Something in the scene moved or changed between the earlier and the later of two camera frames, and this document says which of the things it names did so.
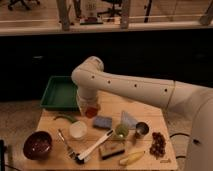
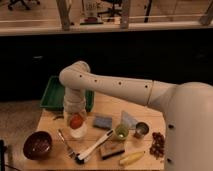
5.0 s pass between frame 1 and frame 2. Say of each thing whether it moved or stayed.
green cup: stayed
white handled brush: stayed
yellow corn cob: stayed
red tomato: moved
